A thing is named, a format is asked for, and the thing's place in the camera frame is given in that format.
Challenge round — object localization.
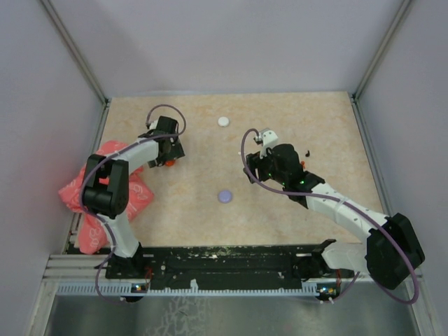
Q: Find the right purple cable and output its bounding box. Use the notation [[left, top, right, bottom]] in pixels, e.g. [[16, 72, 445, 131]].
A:
[[241, 128, 420, 305]]

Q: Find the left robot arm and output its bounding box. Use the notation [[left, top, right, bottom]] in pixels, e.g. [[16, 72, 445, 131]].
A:
[[79, 116, 185, 278]]

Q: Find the purple charging case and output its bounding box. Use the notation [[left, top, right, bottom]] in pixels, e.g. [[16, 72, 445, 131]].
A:
[[218, 190, 233, 204]]

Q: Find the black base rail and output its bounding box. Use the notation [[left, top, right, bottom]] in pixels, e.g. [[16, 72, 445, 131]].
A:
[[106, 241, 354, 291]]

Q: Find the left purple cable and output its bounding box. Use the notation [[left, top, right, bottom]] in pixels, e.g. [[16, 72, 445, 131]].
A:
[[80, 104, 188, 305]]

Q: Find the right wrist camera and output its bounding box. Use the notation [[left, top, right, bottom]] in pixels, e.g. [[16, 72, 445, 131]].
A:
[[254, 128, 279, 148]]

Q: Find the purple cable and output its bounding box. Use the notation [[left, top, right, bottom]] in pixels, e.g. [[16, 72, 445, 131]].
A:
[[241, 128, 420, 305], [80, 104, 188, 305]]

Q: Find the white charging case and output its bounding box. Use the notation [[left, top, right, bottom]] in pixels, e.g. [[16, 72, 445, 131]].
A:
[[218, 116, 230, 127]]

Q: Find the pink plastic bag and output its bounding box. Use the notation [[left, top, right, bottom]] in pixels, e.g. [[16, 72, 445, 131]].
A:
[[59, 141, 154, 254]]

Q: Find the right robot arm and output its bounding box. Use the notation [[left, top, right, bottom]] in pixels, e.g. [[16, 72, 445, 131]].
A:
[[241, 143, 425, 290]]

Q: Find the grey cable duct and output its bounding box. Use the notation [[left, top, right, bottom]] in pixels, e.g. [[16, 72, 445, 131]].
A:
[[55, 278, 337, 298]]

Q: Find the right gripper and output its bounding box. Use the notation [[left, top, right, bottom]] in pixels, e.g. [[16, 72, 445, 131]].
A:
[[244, 143, 288, 186]]

